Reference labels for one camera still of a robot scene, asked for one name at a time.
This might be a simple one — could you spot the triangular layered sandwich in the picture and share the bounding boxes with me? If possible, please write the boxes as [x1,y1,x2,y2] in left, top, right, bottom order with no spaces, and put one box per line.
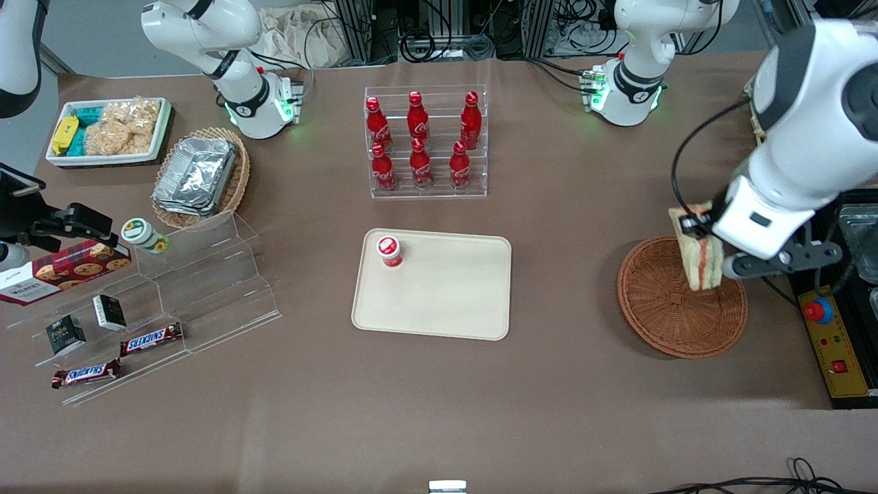
[668,202,725,292]

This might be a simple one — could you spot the round brown wicker basket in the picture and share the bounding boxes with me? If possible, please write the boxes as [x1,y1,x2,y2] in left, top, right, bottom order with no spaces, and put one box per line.
[616,235,749,360]

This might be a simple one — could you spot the oval light wicker basket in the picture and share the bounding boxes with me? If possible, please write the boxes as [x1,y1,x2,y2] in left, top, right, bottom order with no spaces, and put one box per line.
[150,126,252,231]

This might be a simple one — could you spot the beige plastic tray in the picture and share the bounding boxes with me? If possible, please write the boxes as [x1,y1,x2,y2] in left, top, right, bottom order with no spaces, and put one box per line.
[351,228,513,342]

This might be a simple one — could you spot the red tartan cookie box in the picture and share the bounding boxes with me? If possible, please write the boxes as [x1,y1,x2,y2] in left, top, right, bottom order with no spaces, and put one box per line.
[0,239,133,307]

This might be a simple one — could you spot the green lid white cup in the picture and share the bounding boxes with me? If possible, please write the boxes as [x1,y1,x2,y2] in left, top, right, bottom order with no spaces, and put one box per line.
[121,217,171,255]

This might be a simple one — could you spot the yellow snack packet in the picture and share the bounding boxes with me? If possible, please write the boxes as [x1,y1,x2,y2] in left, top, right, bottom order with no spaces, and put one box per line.
[51,115,80,156]

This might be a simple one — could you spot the white rectangular snack bin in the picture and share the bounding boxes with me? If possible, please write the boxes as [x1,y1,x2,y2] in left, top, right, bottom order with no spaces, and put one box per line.
[45,97,173,169]

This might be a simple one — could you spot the teal snack packet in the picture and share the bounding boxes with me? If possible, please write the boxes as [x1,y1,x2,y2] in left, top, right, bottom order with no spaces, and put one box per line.
[67,106,105,157]

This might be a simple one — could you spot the small black box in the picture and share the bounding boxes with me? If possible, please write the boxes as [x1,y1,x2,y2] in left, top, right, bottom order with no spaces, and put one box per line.
[45,314,87,357]
[92,294,128,332]

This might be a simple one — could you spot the black sealing machine yellow panel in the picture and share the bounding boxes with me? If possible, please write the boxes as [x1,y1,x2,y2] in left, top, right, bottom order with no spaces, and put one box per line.
[787,191,878,411]

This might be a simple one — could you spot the clear bag of crackers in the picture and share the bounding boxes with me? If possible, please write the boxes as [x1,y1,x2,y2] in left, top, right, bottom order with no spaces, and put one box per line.
[84,97,163,157]

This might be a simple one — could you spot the Snickers chocolate bar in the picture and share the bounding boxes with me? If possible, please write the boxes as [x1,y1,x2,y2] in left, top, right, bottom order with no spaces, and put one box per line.
[51,358,123,390]
[119,322,185,357]

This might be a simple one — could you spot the clear acrylic stepped shelf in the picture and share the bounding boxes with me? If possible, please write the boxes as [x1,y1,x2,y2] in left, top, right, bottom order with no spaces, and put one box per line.
[5,209,283,407]

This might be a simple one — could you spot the red cola bottle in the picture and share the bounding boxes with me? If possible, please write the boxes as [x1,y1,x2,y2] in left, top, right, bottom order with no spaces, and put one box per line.
[410,138,435,190]
[366,97,394,152]
[370,143,398,192]
[449,141,473,190]
[407,91,431,142]
[459,91,483,151]

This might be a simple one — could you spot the clear acrylic bottle rack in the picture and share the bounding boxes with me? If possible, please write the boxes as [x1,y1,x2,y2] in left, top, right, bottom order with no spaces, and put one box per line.
[363,84,490,200]

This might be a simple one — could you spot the white crumpled plastic sheet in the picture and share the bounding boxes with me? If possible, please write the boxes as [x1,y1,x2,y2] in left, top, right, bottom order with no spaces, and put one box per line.
[263,5,348,70]

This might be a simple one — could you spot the red lid small cup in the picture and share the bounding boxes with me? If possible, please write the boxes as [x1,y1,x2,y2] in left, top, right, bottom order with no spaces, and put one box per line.
[375,235,405,269]

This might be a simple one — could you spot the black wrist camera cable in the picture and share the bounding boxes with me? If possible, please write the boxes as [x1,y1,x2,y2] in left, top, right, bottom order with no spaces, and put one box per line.
[671,96,755,215]

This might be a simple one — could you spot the black left arm base cable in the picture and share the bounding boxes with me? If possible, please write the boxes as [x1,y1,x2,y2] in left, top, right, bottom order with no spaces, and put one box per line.
[525,56,592,95]

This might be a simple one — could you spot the black arm base cable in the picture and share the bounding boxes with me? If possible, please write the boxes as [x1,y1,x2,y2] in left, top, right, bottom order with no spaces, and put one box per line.
[525,56,592,95]
[248,47,318,105]

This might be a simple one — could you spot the black floor cables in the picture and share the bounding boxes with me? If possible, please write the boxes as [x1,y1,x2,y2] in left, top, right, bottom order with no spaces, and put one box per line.
[648,458,855,494]

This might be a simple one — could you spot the black right arm base cable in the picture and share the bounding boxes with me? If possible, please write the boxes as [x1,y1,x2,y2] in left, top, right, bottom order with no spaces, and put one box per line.
[248,47,318,105]

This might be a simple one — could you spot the black coiled cable bundle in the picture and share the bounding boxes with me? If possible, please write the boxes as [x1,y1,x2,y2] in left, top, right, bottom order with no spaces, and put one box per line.
[398,0,496,64]

